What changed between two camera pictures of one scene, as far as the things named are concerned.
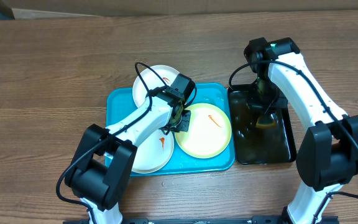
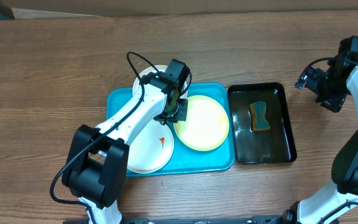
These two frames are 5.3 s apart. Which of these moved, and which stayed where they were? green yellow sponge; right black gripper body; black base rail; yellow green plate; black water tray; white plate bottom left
Moved: green yellow sponge; yellow green plate; right black gripper body
Stayed: black water tray; white plate bottom left; black base rail
